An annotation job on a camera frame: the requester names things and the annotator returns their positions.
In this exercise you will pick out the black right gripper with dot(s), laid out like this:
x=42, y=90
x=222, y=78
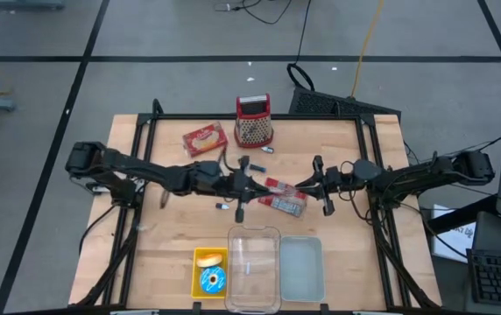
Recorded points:
x=336, y=181

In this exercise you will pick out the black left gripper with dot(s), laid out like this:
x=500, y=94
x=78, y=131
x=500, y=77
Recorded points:
x=239, y=186

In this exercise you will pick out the red staples blister pack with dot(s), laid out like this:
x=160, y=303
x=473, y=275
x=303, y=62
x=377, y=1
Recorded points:
x=285, y=205

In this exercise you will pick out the red snack packet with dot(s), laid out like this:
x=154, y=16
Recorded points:
x=204, y=140

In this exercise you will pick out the blue frosted toy donut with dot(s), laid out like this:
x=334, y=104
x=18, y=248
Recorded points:
x=204, y=280

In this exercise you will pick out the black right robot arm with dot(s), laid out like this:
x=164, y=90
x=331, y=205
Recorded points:
x=430, y=175

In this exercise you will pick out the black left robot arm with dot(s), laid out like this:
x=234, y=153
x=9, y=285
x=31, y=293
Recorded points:
x=145, y=168

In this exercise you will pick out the small dark blue bottle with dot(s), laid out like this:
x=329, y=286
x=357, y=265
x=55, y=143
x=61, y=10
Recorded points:
x=258, y=168

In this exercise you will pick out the small black white bottle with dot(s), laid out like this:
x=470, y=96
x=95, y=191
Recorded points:
x=222, y=206
x=267, y=149

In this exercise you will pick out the red metal box grater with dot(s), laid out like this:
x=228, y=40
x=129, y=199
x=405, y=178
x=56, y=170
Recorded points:
x=253, y=131

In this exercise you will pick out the white plastic bin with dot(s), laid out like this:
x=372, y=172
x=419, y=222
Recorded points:
x=301, y=269

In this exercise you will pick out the clear plastic bag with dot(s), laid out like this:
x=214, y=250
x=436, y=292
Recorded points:
x=252, y=271

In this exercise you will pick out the black mesh panel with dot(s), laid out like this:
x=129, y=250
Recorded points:
x=320, y=102

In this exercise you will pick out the yellow plastic bin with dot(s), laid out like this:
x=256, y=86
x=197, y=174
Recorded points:
x=197, y=284

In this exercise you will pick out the white paper sheet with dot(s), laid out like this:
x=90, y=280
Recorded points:
x=456, y=240

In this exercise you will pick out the black keyboard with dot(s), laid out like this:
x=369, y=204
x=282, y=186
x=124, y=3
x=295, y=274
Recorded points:
x=500, y=277

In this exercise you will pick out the grey flat floor panel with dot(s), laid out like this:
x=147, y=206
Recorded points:
x=27, y=4

